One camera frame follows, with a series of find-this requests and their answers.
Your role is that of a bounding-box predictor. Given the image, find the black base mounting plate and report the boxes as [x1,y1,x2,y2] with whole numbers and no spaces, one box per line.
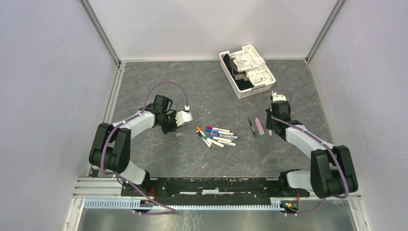
[141,177,310,206]

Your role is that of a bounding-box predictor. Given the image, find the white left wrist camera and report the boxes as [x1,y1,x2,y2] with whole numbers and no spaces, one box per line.
[175,111,192,127]

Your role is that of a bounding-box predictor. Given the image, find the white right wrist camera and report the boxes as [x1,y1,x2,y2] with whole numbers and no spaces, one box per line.
[271,91,287,102]

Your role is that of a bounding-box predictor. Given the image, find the pink highlighter pen body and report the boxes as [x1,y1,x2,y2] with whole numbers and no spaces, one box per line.
[255,116,265,135]

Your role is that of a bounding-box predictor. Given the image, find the aluminium frame rail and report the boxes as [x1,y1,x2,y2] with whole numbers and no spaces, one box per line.
[90,62,127,167]
[301,177,359,199]

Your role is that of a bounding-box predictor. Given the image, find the crumpled white cloth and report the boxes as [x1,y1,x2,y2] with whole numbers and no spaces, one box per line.
[229,45,272,87]

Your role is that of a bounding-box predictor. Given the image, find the white slotted cable duct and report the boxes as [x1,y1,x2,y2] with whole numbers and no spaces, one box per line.
[84,199,284,211]

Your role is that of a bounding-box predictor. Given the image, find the black item in basket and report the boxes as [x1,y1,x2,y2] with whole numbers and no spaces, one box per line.
[222,54,254,91]

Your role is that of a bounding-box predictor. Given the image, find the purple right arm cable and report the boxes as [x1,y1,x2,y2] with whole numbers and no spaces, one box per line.
[271,89,350,217]

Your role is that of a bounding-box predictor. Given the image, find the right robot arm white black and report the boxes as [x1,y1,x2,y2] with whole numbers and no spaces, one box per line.
[266,100,358,199]

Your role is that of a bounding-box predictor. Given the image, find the orange capped white marker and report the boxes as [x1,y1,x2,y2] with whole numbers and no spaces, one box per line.
[196,127,207,139]

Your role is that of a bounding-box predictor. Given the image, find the aluminium frame rail front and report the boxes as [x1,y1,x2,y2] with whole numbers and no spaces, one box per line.
[301,177,359,199]

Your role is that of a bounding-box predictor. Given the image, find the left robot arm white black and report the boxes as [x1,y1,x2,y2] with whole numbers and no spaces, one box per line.
[89,95,192,196]

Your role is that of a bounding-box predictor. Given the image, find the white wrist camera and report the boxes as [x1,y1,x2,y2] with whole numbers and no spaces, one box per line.
[271,91,287,102]
[175,111,192,127]

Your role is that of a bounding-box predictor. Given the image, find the aluminium frame rail left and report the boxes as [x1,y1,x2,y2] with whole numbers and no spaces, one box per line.
[90,62,127,167]

